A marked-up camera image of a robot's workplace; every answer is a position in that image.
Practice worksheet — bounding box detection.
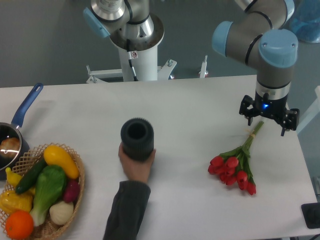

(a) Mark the black device at edge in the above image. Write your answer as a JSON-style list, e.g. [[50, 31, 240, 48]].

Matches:
[[301, 202, 320, 229]]

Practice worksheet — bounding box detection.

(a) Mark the white frame at right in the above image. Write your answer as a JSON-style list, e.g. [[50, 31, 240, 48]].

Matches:
[[296, 85, 320, 135]]

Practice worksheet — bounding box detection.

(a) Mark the yellow squash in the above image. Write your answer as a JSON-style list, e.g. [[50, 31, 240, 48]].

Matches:
[[43, 145, 80, 180]]

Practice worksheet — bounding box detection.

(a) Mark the dark green cucumber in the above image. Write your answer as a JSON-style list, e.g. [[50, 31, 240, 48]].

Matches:
[[15, 158, 47, 195]]

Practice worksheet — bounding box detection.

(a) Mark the person's bare hand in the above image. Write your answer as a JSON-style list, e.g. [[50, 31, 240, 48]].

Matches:
[[118, 143, 156, 184]]

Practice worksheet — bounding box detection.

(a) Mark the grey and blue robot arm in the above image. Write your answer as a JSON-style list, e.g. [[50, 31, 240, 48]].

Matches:
[[83, 0, 300, 132]]

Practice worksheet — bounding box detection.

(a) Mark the small yellow gourd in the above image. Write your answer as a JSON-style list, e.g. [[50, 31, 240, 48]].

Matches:
[[5, 167, 22, 188]]

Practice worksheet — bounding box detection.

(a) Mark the green lettuce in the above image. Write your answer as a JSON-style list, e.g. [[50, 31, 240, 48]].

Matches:
[[30, 165, 67, 227]]

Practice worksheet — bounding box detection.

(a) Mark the brown bread roll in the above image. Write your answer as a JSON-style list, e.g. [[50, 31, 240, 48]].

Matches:
[[0, 137, 21, 160]]

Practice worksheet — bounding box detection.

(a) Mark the yellow bell pepper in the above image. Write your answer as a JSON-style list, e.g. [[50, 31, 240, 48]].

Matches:
[[0, 190, 33, 215]]

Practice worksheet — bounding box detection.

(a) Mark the orange fruit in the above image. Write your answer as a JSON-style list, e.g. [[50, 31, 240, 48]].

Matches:
[[5, 210, 34, 240]]

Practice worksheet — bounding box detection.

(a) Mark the woven wicker basket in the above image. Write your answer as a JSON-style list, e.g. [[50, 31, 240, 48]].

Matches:
[[0, 143, 85, 240]]

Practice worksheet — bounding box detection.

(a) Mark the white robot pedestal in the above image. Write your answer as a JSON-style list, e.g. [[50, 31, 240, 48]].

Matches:
[[85, 13, 210, 84]]

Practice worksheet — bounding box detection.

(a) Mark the blue object in corner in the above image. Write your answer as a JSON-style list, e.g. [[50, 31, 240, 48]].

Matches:
[[289, 0, 320, 44]]

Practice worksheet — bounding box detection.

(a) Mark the blue handled saucepan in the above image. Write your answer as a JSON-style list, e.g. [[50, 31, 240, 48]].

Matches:
[[0, 83, 44, 181]]

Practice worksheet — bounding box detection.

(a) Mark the red tulip bouquet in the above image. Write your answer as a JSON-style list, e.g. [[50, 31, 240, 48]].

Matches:
[[207, 121, 264, 196]]

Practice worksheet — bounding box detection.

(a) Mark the white garlic bulb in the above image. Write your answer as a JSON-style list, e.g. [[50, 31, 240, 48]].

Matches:
[[49, 200, 74, 225]]

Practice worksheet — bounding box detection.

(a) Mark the black cable on pedestal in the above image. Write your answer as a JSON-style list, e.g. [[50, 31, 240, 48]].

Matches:
[[126, 38, 139, 82]]

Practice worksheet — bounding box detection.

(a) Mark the purple red onion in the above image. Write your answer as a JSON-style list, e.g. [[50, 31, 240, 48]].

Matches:
[[62, 179, 81, 203]]

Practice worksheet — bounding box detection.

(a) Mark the black ribbed vase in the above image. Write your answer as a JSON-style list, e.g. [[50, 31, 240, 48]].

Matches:
[[120, 118, 154, 162]]

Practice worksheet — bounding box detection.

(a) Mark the dark grey sleeved forearm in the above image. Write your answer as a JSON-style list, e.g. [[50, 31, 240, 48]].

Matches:
[[103, 180, 151, 240]]

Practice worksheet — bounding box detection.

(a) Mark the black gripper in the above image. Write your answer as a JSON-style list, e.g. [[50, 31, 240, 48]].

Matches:
[[239, 86, 300, 137]]

